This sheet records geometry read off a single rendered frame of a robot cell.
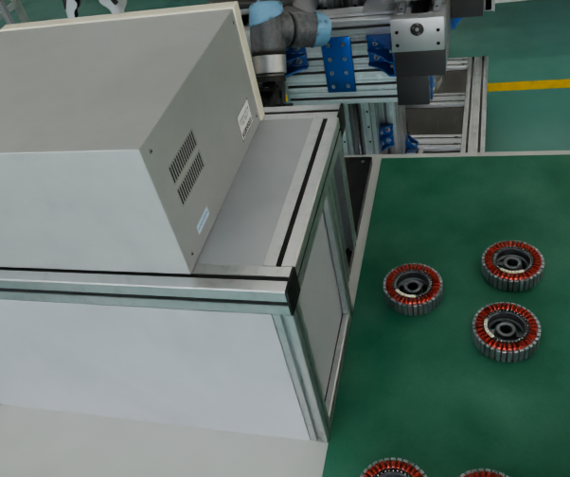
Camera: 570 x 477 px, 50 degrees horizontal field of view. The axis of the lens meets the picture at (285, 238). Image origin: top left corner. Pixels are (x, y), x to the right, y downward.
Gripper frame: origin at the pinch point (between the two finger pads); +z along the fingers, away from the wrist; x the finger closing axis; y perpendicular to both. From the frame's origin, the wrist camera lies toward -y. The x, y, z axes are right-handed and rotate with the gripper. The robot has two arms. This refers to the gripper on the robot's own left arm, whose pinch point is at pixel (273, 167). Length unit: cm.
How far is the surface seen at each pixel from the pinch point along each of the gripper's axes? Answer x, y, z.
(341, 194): -18.8, -15.9, 3.6
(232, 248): -12, -56, 4
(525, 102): -67, 188, -4
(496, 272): -48, -14, 19
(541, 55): -77, 228, -27
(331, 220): -21.3, -35.6, 4.3
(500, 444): -48, -42, 38
